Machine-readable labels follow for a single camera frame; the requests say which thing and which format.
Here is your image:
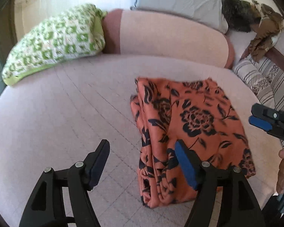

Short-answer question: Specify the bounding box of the pink cylindrical bolster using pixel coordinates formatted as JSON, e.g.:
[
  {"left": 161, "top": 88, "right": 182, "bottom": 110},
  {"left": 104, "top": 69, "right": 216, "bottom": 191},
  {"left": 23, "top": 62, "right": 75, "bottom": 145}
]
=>
[{"left": 102, "top": 9, "right": 235, "bottom": 69}]

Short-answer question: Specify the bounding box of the dark furry cushion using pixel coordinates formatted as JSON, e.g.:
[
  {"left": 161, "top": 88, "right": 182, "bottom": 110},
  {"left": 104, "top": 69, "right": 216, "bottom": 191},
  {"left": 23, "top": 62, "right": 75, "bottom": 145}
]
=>
[{"left": 222, "top": 0, "right": 261, "bottom": 32}]

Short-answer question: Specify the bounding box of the orange black floral cloth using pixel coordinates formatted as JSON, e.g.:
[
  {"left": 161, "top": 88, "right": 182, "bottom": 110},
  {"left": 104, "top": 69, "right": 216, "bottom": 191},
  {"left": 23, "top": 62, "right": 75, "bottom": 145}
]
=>
[{"left": 130, "top": 77, "right": 255, "bottom": 208}]

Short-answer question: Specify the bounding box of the right hand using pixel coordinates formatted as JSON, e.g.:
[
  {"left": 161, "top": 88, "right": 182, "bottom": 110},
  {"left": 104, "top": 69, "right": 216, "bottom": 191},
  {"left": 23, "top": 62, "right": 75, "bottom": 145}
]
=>
[{"left": 276, "top": 149, "right": 284, "bottom": 194}]

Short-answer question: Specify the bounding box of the striped floral bedding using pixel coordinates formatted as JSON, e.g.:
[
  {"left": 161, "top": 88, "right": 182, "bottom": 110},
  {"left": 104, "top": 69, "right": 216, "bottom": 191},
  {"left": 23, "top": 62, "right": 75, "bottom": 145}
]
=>
[{"left": 232, "top": 55, "right": 284, "bottom": 111}]

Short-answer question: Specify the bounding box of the grey pillow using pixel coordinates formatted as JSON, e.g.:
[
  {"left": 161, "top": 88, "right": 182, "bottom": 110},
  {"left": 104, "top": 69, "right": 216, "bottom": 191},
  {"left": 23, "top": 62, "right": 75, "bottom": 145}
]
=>
[{"left": 131, "top": 0, "right": 228, "bottom": 34}]

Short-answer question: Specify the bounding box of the pink quilted bed cover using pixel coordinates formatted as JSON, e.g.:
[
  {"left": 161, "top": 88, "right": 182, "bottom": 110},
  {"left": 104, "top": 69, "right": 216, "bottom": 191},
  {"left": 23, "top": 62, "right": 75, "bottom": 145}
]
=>
[{"left": 0, "top": 54, "right": 281, "bottom": 226}]

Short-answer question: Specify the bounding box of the green white patterned pillow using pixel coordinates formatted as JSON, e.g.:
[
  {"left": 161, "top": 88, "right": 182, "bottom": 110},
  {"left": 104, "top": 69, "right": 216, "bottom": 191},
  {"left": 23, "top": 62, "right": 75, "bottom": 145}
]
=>
[{"left": 1, "top": 4, "right": 107, "bottom": 86}]

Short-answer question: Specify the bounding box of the brown crumpled cloth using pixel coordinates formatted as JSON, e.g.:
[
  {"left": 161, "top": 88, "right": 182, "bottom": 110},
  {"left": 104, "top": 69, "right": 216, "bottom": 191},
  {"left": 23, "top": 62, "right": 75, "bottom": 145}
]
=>
[{"left": 248, "top": 0, "right": 284, "bottom": 63}]

